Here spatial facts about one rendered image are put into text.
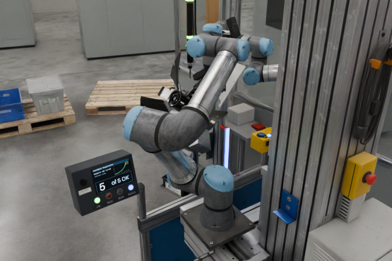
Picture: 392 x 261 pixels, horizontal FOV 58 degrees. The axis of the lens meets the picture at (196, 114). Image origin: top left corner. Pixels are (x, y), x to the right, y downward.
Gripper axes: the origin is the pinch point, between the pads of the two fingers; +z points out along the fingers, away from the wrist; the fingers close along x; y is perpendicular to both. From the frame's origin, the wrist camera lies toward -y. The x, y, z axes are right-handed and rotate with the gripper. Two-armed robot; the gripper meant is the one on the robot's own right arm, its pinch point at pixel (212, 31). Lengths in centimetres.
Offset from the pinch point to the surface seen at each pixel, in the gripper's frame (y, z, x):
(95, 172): 43, -10, -80
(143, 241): 93, -11, -60
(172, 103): 46, 27, -5
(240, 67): 31, 13, 42
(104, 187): 51, -12, -78
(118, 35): 119, 495, 264
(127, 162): 44, -12, -66
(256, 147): 65, -23, 15
